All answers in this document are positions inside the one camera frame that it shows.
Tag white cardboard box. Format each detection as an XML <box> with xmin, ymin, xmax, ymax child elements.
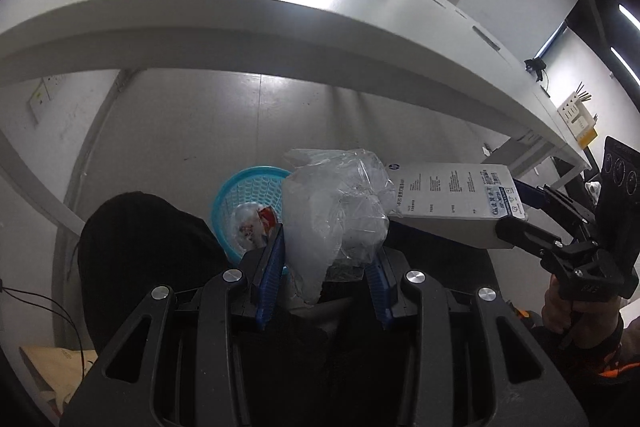
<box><xmin>387</xmin><ymin>162</ymin><xmax>527</xmax><ymax>249</ymax></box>

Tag clear plastic bag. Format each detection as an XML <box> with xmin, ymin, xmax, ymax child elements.
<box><xmin>282</xmin><ymin>148</ymin><xmax>400</xmax><ymax>306</ymax></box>

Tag person's right hand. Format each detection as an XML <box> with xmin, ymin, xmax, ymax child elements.
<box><xmin>541</xmin><ymin>275</ymin><xmax>622</xmax><ymax>349</ymax></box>

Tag wooden pen holder box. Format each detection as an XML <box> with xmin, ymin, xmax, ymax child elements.
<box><xmin>558</xmin><ymin>82</ymin><xmax>598</xmax><ymax>150</ymax></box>

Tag black desk device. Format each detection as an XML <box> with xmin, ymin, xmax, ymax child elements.
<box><xmin>524</xmin><ymin>57</ymin><xmax>547</xmax><ymax>82</ymax></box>

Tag person's black trouser legs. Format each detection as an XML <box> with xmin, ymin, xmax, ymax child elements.
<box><xmin>78</xmin><ymin>192</ymin><xmax>497</xmax><ymax>426</ymax></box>

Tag white remote control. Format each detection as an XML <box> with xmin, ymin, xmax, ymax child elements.
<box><xmin>472</xmin><ymin>25</ymin><xmax>501</xmax><ymax>52</ymax></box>

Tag white red plastic bag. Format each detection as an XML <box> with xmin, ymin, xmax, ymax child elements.
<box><xmin>230</xmin><ymin>202</ymin><xmax>266</xmax><ymax>253</ymax></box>

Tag red orange snack bag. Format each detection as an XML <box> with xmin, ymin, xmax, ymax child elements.
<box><xmin>258</xmin><ymin>206</ymin><xmax>279</xmax><ymax>237</ymax></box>

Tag blue plastic waste basket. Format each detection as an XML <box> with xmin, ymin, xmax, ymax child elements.
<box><xmin>210</xmin><ymin>166</ymin><xmax>290</xmax><ymax>265</ymax></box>

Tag white wall socket panel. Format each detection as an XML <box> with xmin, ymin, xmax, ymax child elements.
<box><xmin>28</xmin><ymin>76</ymin><xmax>65</xmax><ymax>124</ymax></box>

